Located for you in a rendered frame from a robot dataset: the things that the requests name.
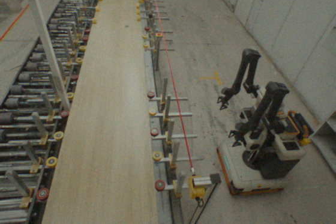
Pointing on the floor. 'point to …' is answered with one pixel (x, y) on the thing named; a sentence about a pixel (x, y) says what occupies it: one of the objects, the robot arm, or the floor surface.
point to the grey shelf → (327, 138)
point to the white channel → (44, 35)
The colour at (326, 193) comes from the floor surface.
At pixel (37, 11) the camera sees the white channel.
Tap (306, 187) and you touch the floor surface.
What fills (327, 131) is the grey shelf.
